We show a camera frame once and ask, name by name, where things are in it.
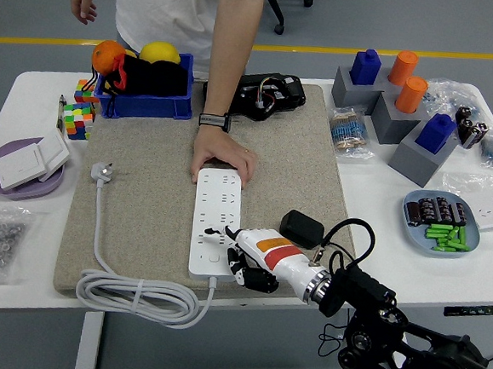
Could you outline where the large colourful puzzle cube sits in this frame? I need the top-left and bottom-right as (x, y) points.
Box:
(60, 100), (98, 142)

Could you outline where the white table leg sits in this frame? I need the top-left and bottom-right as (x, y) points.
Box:
(72, 308), (106, 369)

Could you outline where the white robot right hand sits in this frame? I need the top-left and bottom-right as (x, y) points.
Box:
(198, 222), (325, 305)

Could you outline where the large white wall switch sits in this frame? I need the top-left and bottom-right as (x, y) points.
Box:
(0, 140), (49, 195)

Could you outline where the crumpled clear plastic bag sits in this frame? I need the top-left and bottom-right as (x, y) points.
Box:
(421, 76), (484, 123)

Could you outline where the blue square peg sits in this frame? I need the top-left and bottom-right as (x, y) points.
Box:
(414, 111), (459, 157)
(348, 47), (383, 88)

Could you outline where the white power strip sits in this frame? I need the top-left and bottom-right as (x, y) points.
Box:
(186, 166), (248, 284)

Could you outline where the blue plastic bin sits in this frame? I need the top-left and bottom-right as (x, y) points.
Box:
(92, 45), (198, 125)

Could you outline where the clear bag of striped resistors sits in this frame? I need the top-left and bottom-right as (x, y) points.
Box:
(324, 104), (380, 161)

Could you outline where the black drawstring pouch red trim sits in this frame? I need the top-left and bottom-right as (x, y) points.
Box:
(87, 50), (192, 124)

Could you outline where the bag of black cylinders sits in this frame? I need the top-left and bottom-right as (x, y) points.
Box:
(451, 104), (491, 152)

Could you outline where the orange cylinder peg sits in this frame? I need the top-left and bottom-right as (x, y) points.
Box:
(393, 74), (430, 116)
(386, 49), (420, 88)

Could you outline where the black electronic device with wires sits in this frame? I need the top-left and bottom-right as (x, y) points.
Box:
(200, 66), (310, 125)

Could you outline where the person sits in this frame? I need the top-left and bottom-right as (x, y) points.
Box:
(105, 0), (284, 85)

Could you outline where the grey block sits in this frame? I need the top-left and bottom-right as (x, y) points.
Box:
(368, 90), (432, 148)
(386, 118), (464, 190)
(330, 64), (396, 117)

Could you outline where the light blue plate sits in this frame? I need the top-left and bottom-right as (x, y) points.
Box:
(398, 187), (485, 261)

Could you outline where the purple plate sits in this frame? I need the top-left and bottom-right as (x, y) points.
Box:
(0, 134), (70, 205)

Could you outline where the small white wall switch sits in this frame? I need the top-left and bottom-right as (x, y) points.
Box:
(32, 127), (73, 185)

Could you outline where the metal pen tool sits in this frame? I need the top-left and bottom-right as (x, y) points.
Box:
(55, 94), (69, 135)

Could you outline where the black office chair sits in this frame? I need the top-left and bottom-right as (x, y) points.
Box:
(262, 0), (316, 38)

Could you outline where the person's left hand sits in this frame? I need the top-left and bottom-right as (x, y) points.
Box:
(188, 124), (261, 191)

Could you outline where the grey power cord with plug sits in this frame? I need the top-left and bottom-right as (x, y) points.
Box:
(72, 160), (226, 332)

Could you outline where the black plug adapter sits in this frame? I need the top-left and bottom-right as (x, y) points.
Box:
(278, 208), (327, 251)

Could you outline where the yellow lemon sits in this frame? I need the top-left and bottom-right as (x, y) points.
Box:
(138, 39), (183, 66)

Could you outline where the small colourful puzzle cube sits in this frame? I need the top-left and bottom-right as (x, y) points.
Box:
(72, 77), (102, 106)

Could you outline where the orange fruit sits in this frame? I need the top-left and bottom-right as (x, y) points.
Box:
(89, 38), (129, 78)

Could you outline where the grey-brown mat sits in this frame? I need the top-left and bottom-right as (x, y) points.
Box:
(52, 65), (375, 320)

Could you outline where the black table control panel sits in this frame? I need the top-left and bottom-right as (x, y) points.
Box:
(442, 299), (493, 321)

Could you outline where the black wrist watch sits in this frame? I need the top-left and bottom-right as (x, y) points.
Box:
(197, 111), (232, 134)

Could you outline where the white socket in clear bag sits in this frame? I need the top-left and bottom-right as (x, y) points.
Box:
(437, 170), (493, 234)

